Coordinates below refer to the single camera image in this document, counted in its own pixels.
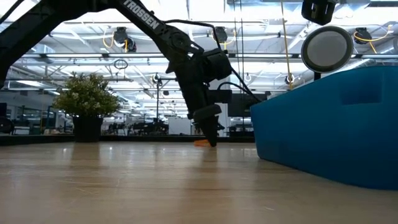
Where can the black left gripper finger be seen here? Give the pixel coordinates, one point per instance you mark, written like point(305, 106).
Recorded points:
point(215, 130)
point(206, 130)

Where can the small orange thin rubber band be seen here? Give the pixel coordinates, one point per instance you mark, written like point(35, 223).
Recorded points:
point(201, 143)

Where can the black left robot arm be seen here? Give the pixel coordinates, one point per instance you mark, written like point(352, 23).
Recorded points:
point(46, 15)

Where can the teal plastic bin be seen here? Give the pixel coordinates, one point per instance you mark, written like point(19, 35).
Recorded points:
point(311, 130)

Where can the white board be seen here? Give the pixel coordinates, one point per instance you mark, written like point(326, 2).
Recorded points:
point(179, 126)

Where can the black desk lamp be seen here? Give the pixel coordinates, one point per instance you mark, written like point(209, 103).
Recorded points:
point(326, 49)

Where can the black overhead crossbar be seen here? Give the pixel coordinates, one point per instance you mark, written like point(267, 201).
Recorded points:
point(93, 56)

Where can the small artificial green plant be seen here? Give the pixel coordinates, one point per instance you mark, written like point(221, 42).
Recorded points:
point(87, 99)

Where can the black background rig frame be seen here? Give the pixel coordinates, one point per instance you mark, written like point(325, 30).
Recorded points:
point(158, 102)

